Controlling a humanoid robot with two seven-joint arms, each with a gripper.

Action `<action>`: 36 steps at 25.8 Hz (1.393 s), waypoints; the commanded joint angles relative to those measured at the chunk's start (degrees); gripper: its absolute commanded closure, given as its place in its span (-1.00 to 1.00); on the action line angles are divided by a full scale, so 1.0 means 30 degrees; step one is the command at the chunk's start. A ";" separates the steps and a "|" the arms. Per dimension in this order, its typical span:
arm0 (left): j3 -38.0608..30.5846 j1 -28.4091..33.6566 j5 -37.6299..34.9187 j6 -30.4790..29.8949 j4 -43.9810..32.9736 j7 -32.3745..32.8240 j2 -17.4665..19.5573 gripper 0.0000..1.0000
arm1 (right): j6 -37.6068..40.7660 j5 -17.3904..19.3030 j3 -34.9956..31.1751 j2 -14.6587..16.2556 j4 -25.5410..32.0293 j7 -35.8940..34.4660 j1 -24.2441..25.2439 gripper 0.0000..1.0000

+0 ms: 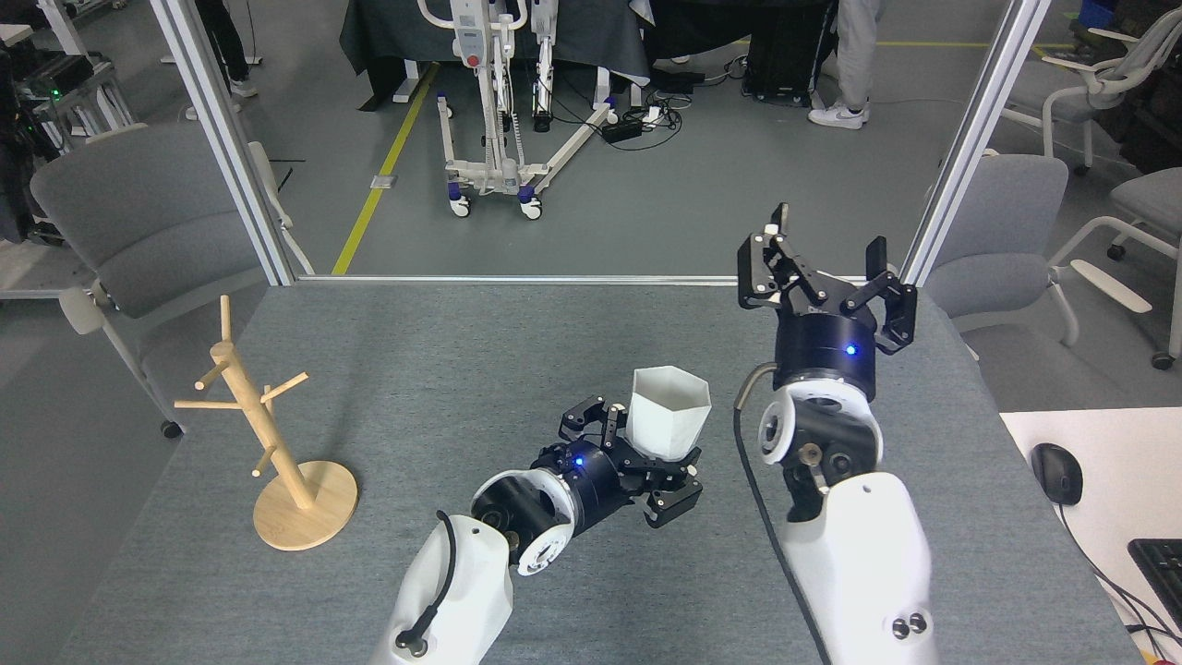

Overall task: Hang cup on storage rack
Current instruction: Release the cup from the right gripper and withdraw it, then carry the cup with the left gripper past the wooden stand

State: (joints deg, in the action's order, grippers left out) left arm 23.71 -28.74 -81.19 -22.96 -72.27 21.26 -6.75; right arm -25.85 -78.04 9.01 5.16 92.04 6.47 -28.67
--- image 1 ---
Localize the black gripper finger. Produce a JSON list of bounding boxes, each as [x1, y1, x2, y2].
[[645, 448, 703, 529], [737, 203, 832, 315], [559, 395, 631, 453], [836, 236, 918, 357]]

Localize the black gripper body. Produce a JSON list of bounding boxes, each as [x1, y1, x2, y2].
[[773, 300, 878, 403], [534, 441, 647, 537]]

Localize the white faceted cup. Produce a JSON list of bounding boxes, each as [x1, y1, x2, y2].
[[630, 366, 713, 465]]

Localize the wooden cup rack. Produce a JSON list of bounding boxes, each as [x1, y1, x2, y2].
[[174, 296, 359, 553]]

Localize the grey chair with pale armrests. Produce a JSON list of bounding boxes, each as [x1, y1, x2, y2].
[[30, 123, 315, 440], [923, 148, 1153, 361], [1048, 166, 1182, 370]]

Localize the black computer case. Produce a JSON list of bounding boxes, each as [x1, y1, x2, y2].
[[743, 5, 837, 104]]

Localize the black computer mouse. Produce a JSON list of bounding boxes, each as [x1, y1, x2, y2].
[[1031, 443, 1084, 507]]

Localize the white desk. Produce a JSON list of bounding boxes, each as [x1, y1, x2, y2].
[[1000, 407, 1182, 665]]

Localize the dark grey table cloth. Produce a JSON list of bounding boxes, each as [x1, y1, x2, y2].
[[339, 0, 652, 89]]

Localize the black keyboard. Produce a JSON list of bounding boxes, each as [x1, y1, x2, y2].
[[1128, 538, 1182, 634]]

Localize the white stand on wheels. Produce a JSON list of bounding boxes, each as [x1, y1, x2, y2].
[[416, 0, 620, 221]]

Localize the equipment cart with green light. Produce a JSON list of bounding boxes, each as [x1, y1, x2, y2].
[[14, 51, 135, 139]]

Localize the silver table edge rail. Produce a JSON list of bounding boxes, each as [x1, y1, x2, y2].
[[295, 273, 899, 287]]

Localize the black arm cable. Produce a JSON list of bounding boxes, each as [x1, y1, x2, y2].
[[395, 511, 459, 659]]

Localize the silver frame post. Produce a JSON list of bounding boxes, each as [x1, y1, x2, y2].
[[898, 0, 1054, 287], [148, 0, 301, 287]]

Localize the black mouse cable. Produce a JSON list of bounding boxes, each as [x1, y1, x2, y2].
[[1055, 503, 1182, 647]]

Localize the white frame office chair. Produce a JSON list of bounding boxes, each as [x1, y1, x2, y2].
[[1002, 7, 1182, 176]]

